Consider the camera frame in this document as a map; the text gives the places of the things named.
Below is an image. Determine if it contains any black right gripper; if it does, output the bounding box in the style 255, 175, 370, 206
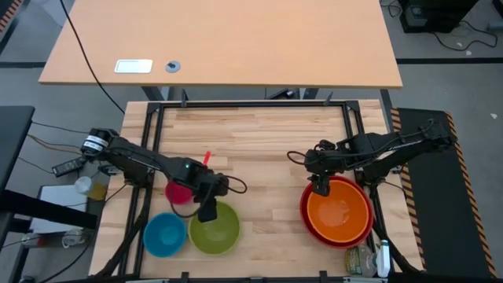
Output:
304, 140, 347, 197

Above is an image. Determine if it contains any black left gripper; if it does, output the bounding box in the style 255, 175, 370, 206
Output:
187, 160, 230, 223

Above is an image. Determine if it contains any green bowl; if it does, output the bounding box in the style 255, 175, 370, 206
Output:
188, 200, 241, 255

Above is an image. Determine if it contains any blue bowl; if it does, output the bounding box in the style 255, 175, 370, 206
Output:
142, 212, 188, 259

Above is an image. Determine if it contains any large red bowl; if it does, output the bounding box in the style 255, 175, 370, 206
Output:
299, 175, 375, 249

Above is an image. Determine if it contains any orange bowl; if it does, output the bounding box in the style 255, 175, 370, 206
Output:
307, 179, 371, 244

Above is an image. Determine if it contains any clear bottle green label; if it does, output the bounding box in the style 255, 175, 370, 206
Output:
344, 243, 379, 278

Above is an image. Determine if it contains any bottle with yellow liquid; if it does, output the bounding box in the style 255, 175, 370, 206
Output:
74, 175, 108, 201

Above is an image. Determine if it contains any black hazard-striped floor mat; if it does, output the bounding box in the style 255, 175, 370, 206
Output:
390, 107, 498, 279

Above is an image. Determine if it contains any clear plastic bottle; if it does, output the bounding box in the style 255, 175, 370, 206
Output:
61, 228, 86, 248

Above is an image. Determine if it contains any black power adapter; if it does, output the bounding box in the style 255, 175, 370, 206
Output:
51, 156, 87, 177

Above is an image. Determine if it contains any white box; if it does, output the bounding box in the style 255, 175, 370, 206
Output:
29, 184, 99, 235

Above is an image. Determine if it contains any black metal bar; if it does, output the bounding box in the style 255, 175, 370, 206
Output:
0, 190, 98, 230

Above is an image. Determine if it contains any light wood desk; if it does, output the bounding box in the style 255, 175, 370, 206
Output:
38, 0, 404, 90

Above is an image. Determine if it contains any black equipment case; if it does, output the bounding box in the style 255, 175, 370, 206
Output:
398, 0, 480, 35

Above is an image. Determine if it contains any black side table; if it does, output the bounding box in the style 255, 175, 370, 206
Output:
0, 105, 36, 190

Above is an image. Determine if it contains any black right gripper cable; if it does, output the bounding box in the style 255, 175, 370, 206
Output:
286, 150, 312, 167

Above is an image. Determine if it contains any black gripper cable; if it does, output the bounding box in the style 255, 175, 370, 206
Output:
286, 150, 312, 167
167, 175, 248, 219

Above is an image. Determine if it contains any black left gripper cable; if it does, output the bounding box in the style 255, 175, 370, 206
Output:
167, 175, 248, 219

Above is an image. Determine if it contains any black aluminium table frame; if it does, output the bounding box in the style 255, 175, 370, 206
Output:
92, 100, 424, 283

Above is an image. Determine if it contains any thin black floor cable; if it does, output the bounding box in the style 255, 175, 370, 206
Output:
31, 120, 91, 135

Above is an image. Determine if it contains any brown floor cable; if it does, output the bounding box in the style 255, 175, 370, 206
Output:
26, 133, 84, 155

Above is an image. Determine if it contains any long black cable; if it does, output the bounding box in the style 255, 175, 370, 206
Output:
58, 0, 126, 115

